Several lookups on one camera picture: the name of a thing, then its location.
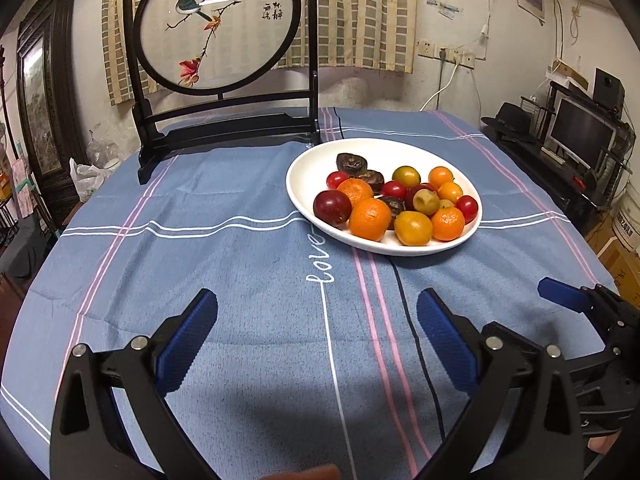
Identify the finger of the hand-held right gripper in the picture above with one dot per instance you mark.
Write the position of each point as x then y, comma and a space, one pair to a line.
565, 294

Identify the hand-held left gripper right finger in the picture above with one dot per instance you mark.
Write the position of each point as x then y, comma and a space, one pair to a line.
445, 340

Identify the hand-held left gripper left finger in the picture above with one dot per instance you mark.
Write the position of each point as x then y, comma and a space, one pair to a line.
187, 345

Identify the large yellow orange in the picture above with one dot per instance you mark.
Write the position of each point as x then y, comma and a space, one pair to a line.
413, 228

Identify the orange mandarin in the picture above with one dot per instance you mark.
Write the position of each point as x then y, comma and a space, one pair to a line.
447, 223
450, 192
356, 190

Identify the red cherry tomato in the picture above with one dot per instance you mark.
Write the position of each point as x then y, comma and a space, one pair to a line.
394, 189
467, 208
336, 179

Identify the small yellow-green fruit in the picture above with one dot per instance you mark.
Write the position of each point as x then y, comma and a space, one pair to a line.
445, 204
426, 201

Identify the dark brown wrinkled fruit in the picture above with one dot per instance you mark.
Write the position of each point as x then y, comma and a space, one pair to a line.
393, 206
351, 162
371, 179

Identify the dark red plum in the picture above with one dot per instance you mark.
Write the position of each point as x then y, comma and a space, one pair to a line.
331, 206
413, 193

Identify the white oval plate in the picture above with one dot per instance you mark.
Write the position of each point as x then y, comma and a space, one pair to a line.
310, 175

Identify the person's right hand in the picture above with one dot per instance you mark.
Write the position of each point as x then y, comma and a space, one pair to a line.
602, 444

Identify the person's left hand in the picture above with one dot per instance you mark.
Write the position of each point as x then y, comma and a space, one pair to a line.
310, 475

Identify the large cardboard box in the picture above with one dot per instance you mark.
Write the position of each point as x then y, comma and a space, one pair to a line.
620, 255

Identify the blue striped tablecloth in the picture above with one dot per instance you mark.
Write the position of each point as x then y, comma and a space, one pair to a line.
225, 260

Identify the black media stand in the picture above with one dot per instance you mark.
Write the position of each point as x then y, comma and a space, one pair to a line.
550, 185

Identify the computer monitor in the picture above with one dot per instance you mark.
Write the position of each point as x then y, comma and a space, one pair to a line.
580, 130

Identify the black hat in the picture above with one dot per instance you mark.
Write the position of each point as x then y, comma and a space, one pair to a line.
510, 120

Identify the white plastic bag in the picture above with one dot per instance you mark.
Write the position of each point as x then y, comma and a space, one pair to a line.
87, 180

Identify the black speaker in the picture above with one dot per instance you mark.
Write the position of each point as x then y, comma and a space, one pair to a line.
609, 87

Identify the flat cardboard box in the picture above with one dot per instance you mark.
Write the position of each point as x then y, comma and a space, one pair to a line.
570, 74

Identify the dark framed painting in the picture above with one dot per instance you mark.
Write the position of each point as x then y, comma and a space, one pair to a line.
42, 105

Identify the black framed embroidered table screen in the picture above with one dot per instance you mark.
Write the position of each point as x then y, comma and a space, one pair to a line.
225, 50

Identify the white wall socket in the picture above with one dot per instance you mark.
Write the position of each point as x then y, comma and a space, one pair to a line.
426, 49
467, 60

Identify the paper wall label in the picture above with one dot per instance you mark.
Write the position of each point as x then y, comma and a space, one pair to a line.
442, 8

